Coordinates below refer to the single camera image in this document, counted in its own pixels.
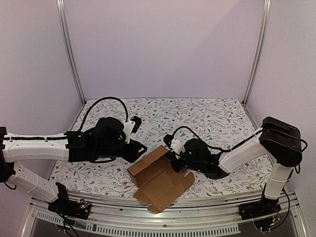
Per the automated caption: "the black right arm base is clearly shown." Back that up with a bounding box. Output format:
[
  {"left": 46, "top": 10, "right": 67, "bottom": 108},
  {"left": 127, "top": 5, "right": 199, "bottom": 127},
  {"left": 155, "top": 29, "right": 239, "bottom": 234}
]
[{"left": 238, "top": 194, "right": 281, "bottom": 220}]

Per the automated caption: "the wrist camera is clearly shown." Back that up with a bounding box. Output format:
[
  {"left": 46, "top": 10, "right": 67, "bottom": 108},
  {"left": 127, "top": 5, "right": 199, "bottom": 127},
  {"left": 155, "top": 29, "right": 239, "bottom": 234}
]
[
  {"left": 94, "top": 116, "right": 142, "bottom": 144},
  {"left": 163, "top": 134, "right": 211, "bottom": 161}
]

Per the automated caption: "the aluminium front rail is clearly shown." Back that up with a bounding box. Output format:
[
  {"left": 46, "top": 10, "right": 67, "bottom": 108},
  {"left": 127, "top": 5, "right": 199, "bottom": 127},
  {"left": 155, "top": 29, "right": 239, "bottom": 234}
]
[{"left": 21, "top": 190, "right": 308, "bottom": 237}]

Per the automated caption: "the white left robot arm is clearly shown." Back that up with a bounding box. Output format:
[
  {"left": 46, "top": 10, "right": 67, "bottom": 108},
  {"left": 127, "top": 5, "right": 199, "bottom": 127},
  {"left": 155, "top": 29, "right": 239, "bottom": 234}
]
[{"left": 0, "top": 126, "right": 147, "bottom": 214}]

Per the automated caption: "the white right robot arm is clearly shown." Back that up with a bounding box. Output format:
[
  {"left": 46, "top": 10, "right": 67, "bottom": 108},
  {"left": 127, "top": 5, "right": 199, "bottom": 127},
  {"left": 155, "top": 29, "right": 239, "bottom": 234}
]
[{"left": 163, "top": 117, "right": 308, "bottom": 215}]

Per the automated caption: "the aluminium frame post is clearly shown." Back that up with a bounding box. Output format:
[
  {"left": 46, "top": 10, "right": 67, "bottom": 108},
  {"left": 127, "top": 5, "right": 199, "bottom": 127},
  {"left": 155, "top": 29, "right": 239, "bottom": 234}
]
[
  {"left": 242, "top": 0, "right": 272, "bottom": 107},
  {"left": 56, "top": 0, "right": 86, "bottom": 105}
]

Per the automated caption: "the right aluminium frame post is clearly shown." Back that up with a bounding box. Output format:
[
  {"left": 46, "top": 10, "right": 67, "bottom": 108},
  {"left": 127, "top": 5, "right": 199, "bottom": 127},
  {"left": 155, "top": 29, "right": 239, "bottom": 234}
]
[{"left": 242, "top": 0, "right": 272, "bottom": 107}]

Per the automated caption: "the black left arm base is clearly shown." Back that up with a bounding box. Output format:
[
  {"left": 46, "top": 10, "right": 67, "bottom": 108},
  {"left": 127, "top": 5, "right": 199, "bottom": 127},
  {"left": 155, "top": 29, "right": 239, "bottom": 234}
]
[{"left": 48, "top": 182, "right": 92, "bottom": 220}]

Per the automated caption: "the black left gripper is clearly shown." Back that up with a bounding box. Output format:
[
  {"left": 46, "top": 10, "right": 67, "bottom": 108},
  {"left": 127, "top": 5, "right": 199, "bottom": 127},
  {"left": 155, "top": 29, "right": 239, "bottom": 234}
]
[{"left": 95, "top": 139, "right": 147, "bottom": 163}]

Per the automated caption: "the brown cardboard paper box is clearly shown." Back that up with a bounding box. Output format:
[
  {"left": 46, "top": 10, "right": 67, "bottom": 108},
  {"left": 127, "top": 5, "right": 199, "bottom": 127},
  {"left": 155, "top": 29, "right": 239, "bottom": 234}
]
[{"left": 127, "top": 146, "right": 195, "bottom": 213}]

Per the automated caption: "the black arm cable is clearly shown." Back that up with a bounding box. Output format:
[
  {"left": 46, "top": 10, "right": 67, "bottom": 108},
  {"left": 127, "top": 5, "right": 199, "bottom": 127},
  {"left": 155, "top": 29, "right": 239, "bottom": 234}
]
[
  {"left": 79, "top": 96, "right": 129, "bottom": 131},
  {"left": 171, "top": 126, "right": 262, "bottom": 152}
]

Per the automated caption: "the left aluminium frame post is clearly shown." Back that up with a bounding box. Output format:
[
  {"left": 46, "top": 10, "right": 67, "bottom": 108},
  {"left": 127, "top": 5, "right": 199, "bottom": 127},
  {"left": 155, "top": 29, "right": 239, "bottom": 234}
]
[{"left": 56, "top": 0, "right": 86, "bottom": 105}]

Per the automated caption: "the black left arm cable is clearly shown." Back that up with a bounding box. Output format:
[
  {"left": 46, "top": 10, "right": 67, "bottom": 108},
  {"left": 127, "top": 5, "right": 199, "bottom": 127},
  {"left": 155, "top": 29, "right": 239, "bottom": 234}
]
[{"left": 79, "top": 96, "right": 129, "bottom": 131}]

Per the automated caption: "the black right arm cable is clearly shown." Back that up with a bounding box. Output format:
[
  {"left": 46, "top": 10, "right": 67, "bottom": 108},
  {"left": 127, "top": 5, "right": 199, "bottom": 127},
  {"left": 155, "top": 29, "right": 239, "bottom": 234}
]
[{"left": 171, "top": 126, "right": 262, "bottom": 152}]

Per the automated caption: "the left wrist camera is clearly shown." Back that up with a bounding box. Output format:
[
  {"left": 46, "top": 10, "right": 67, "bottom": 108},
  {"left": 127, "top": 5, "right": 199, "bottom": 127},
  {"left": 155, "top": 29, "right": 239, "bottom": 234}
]
[{"left": 94, "top": 116, "right": 142, "bottom": 144}]

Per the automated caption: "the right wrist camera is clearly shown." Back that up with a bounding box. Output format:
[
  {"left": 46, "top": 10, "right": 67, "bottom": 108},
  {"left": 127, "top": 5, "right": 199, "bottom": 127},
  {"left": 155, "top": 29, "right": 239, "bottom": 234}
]
[{"left": 163, "top": 134, "right": 211, "bottom": 161}]

